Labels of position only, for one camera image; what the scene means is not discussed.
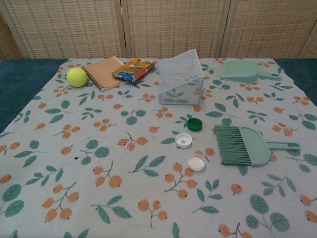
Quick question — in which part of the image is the green bottle cap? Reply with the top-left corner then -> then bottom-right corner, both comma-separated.
187,118 -> 205,131

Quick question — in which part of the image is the white cap with square mark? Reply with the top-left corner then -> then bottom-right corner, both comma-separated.
175,133 -> 193,149

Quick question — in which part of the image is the white mesh wedge organizer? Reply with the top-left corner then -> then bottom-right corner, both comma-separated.
157,49 -> 205,106

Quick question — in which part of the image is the brown spiral notebook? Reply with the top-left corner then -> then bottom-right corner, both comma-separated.
81,56 -> 129,92

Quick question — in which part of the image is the yellow tennis ball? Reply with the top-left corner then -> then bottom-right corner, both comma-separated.
66,67 -> 88,88

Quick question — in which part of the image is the orange snack packet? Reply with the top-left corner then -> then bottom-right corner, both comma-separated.
111,58 -> 157,83

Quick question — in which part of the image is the plain white bottle cap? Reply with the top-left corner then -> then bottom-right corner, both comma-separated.
187,156 -> 207,172

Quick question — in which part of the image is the dark blue table cover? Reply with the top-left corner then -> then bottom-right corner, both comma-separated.
0,57 -> 317,134

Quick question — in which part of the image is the mint green hand broom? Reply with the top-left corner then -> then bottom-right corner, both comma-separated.
213,125 -> 301,166

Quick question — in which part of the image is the woven bamboo folding screen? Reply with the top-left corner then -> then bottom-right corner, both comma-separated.
0,0 -> 317,62

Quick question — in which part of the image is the floral fruit print tablecloth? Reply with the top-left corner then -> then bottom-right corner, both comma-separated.
0,57 -> 317,238

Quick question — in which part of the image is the mint green dustpan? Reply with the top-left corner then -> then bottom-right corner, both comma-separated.
220,60 -> 282,82

